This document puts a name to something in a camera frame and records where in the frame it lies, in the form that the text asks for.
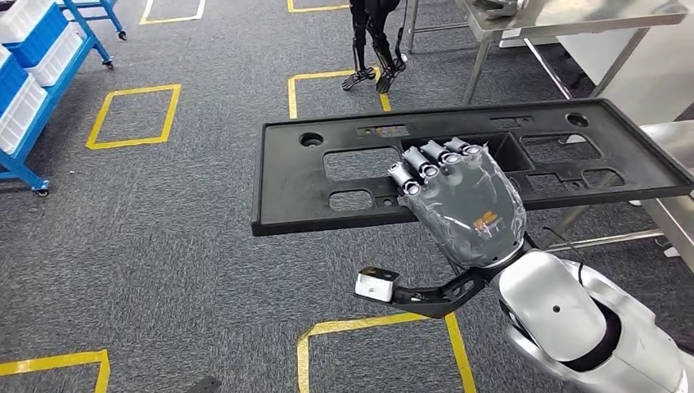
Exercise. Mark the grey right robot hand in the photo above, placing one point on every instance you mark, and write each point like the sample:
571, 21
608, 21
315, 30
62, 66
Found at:
466, 211

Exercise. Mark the white cabinet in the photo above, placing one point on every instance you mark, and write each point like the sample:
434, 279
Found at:
650, 70

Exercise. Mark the yellow floor tape square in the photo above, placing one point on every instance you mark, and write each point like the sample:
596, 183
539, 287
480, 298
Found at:
133, 142
54, 362

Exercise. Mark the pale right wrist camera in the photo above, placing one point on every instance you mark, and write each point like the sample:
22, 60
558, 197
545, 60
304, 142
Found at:
374, 287

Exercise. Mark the blue plastic bin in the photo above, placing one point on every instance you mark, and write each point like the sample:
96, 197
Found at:
11, 81
40, 46

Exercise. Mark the stainless steel workbench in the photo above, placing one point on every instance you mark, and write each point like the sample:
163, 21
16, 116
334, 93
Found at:
569, 13
672, 146

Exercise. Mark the blue wheeled bin rack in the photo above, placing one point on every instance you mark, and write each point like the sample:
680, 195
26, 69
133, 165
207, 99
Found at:
21, 171

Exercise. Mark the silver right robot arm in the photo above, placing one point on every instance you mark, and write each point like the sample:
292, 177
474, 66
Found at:
553, 309

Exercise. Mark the black plastic plate bracket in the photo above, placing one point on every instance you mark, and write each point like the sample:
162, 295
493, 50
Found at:
287, 179

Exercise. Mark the white plastic bin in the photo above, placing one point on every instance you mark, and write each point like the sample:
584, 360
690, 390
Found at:
59, 57
21, 16
19, 116

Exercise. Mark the black humanoid robot legs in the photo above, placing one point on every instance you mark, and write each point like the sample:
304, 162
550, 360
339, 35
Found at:
358, 81

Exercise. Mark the silver metal part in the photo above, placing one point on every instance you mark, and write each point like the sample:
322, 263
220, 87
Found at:
499, 6

